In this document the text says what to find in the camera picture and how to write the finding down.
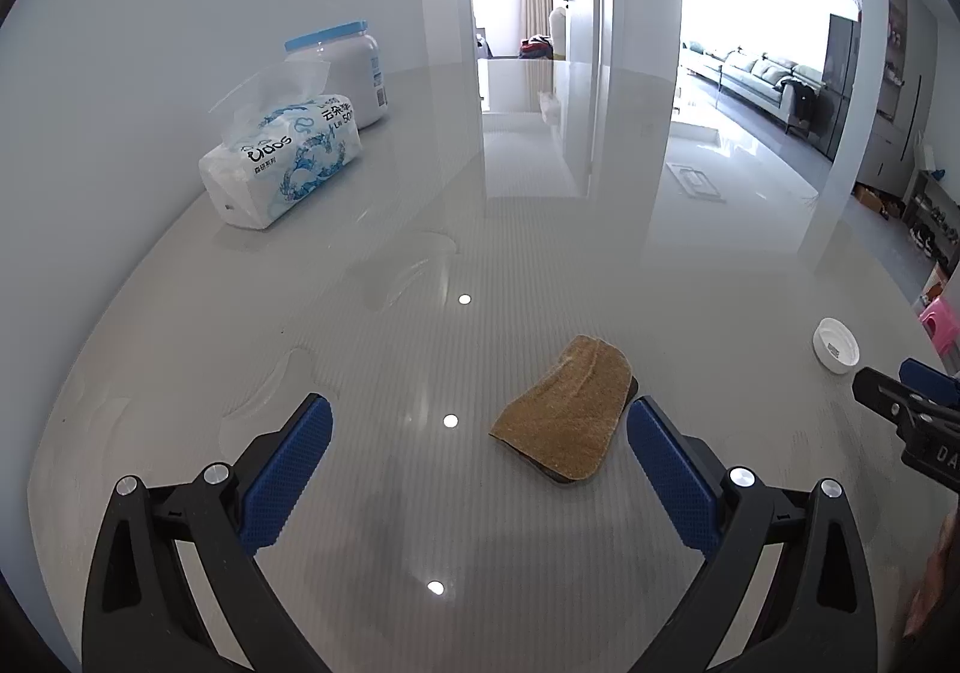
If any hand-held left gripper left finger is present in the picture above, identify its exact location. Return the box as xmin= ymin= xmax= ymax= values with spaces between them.
xmin=81 ymin=394 xmax=333 ymax=673

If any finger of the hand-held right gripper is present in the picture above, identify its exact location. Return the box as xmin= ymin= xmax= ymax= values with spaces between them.
xmin=853 ymin=365 xmax=960 ymax=435
xmin=900 ymin=358 xmax=960 ymax=408

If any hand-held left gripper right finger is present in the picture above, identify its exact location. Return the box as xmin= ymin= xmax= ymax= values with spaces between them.
xmin=626 ymin=397 xmax=882 ymax=673

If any white bottle cap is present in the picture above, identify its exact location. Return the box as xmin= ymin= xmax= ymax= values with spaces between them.
xmin=814 ymin=318 xmax=860 ymax=370

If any brown scouring pad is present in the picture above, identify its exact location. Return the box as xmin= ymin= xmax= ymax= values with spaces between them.
xmin=491 ymin=335 xmax=638 ymax=486

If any person's right hand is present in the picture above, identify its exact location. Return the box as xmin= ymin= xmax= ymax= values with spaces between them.
xmin=904 ymin=504 xmax=960 ymax=644

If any pink plastic stool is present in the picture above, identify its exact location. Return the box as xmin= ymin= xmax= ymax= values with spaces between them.
xmin=919 ymin=298 xmax=960 ymax=353

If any shoe rack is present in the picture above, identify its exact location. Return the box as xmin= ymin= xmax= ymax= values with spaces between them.
xmin=904 ymin=144 xmax=960 ymax=277

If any cardboard box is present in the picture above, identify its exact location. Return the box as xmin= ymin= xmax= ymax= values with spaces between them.
xmin=855 ymin=182 xmax=908 ymax=220

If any white floor scale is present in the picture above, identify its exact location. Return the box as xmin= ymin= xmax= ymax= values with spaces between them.
xmin=666 ymin=164 xmax=727 ymax=202

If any tall white cabinet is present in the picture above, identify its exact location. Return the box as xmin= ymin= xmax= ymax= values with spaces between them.
xmin=859 ymin=0 xmax=927 ymax=187

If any blue patterned tissue pack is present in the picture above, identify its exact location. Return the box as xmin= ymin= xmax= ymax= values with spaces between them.
xmin=199 ymin=58 xmax=362 ymax=232

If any light grey sofa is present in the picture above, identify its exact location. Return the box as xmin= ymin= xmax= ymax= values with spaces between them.
xmin=686 ymin=41 xmax=826 ymax=134

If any white jar with blue lid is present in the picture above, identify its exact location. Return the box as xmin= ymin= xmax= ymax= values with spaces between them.
xmin=283 ymin=20 xmax=389 ymax=132

